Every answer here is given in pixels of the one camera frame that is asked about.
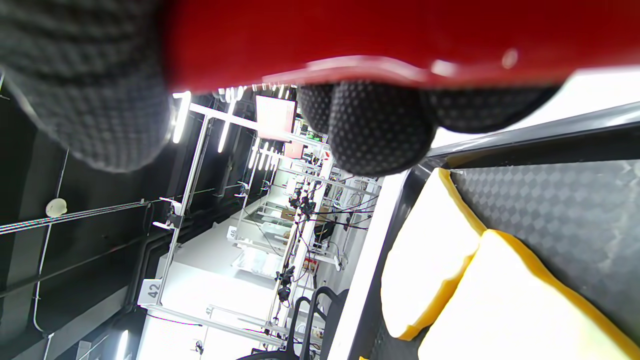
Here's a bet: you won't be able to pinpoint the person's right hand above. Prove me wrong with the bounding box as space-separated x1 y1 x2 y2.
0 0 562 177

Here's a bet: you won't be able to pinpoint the red handled metal kitchen tongs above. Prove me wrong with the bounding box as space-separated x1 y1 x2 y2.
161 0 640 97

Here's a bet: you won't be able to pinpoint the white toast slice orange crust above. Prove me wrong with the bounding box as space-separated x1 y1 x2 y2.
380 168 487 342
417 229 640 360

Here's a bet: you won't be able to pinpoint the black plastic tray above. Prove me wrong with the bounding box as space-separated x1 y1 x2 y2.
345 101 640 360

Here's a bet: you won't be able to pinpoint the large pink screen monitor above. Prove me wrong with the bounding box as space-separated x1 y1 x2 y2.
254 94 298 142

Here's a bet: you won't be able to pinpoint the black office chair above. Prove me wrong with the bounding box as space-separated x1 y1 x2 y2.
237 286 351 360

